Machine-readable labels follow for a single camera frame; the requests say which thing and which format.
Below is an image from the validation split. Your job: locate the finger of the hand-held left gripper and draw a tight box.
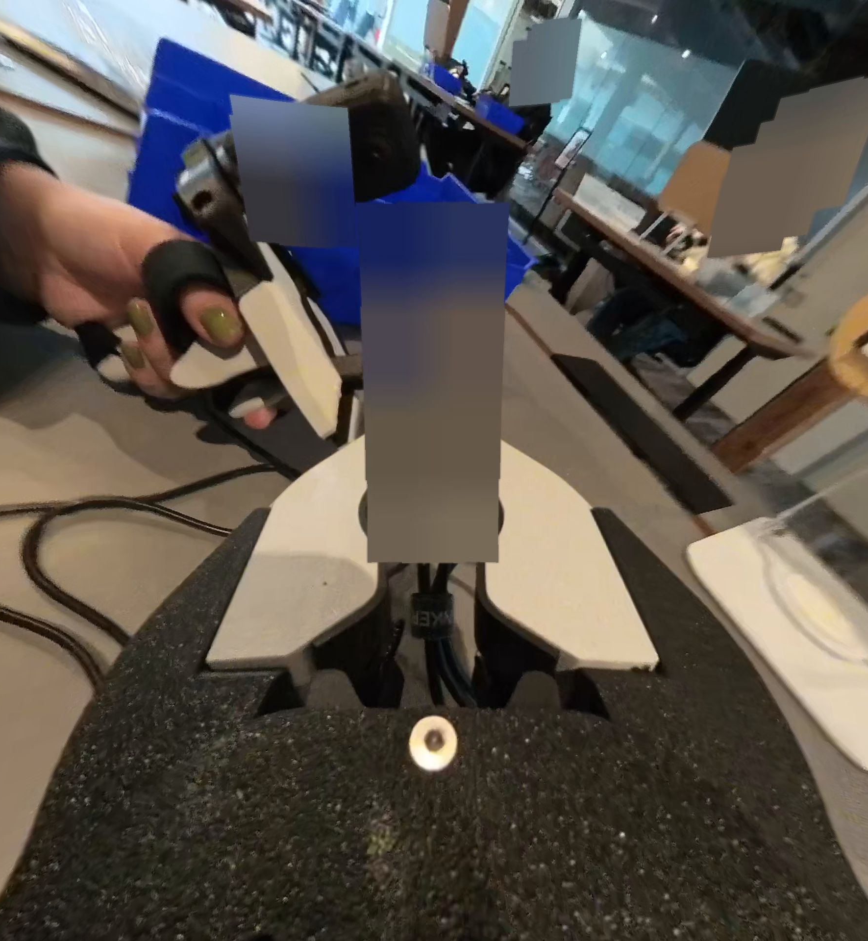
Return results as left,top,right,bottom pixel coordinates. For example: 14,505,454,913
239,278,347,442

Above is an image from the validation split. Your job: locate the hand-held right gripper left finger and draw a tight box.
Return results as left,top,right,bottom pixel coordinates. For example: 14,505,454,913
204,447,389,688

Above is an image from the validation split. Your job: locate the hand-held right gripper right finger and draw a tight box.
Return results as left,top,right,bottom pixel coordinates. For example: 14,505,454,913
475,440,661,673

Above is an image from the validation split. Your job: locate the blue plastic bin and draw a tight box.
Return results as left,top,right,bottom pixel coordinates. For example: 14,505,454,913
126,35,539,326

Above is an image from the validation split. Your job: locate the black hub cable with strap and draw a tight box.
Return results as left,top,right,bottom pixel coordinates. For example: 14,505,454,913
406,562,455,708

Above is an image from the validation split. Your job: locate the black usb cable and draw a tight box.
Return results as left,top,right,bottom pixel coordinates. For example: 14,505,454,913
0,462,298,688

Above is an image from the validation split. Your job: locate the person's left forearm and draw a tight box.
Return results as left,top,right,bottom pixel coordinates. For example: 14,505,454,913
0,92,60,328

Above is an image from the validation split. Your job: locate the person's left hand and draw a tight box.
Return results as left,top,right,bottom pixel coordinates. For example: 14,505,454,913
33,180,280,433

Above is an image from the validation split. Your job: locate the clear acrylic sheet stand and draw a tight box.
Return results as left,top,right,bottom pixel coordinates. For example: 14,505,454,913
686,412,868,779

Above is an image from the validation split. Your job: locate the wooden column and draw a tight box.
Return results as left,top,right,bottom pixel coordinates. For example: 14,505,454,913
709,353,850,475

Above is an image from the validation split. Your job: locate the wooden office desk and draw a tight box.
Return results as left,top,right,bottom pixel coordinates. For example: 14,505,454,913
553,186,835,421

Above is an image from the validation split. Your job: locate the small framed floor sign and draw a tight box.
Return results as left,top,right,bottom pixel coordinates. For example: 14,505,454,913
543,126,596,218

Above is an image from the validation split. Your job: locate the rounded wooden board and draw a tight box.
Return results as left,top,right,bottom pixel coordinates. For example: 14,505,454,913
829,271,868,401

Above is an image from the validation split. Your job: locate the brown cardboard panel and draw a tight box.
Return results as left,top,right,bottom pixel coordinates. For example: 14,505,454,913
656,142,730,216

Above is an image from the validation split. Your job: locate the black screen panel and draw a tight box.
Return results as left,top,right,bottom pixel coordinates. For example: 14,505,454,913
704,57,776,146

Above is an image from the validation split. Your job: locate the dark table cable hatch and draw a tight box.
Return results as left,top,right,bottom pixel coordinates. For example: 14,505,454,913
550,351,738,517

